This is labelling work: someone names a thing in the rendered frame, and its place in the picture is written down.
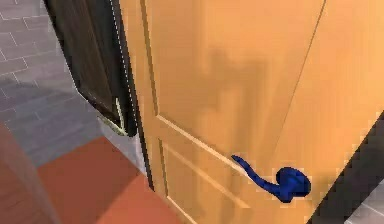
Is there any orange wooden room door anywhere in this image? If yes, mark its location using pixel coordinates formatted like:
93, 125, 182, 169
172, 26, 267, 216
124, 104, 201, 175
118, 0, 384, 224

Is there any dark brown wooden cabinet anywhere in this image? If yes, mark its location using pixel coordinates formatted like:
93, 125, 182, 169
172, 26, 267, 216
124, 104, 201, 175
43, 0, 138, 138

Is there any blue door handle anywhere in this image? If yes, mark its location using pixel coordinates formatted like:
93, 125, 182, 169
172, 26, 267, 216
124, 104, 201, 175
231, 154, 312, 204

